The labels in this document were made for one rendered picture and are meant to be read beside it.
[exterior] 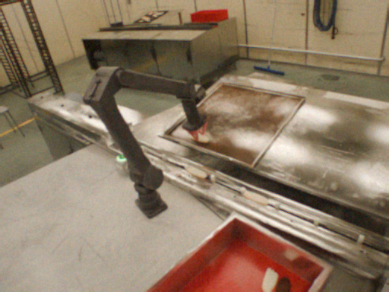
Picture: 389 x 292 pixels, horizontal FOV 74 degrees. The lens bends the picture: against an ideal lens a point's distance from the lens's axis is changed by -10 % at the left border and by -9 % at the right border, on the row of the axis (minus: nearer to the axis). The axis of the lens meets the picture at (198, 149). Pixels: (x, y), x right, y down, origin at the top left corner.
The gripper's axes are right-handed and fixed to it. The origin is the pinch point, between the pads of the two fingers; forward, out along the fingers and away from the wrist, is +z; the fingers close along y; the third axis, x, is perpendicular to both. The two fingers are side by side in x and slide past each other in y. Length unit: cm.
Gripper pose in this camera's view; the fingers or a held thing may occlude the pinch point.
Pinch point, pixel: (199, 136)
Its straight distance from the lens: 128.0
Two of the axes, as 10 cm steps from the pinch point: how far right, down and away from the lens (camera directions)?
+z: 2.5, 7.3, 6.4
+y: 6.4, -6.2, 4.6
